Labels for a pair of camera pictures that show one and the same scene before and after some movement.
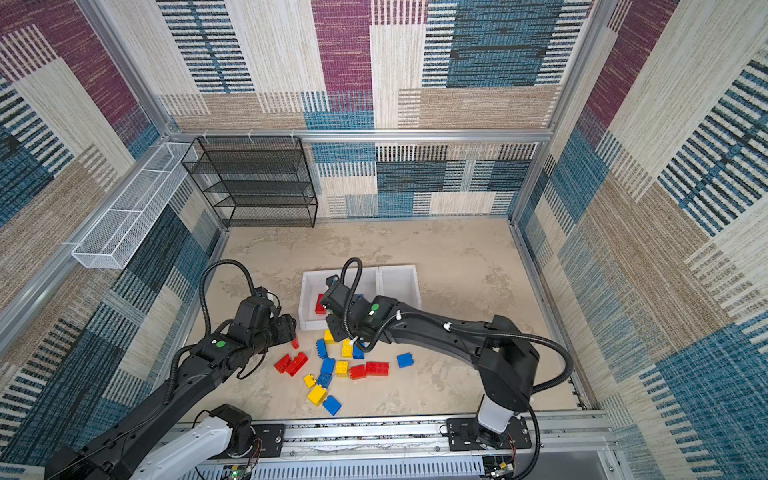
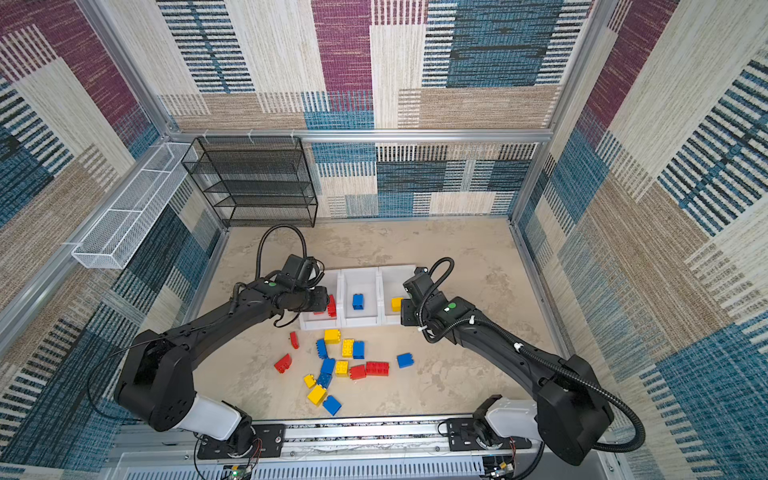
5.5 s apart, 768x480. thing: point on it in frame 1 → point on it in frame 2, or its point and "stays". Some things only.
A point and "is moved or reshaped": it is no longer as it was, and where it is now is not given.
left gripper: x=285 y=326 → x=321 y=299
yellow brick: x=342 y=368 stays
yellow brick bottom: x=318 y=395 stays
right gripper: x=340 y=331 → x=407 y=313
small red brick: x=357 y=372 stays
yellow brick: x=347 y=348 stays
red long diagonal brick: x=296 y=364 is moved or reshaped
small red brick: x=282 y=363 stays
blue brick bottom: x=331 y=404 stays
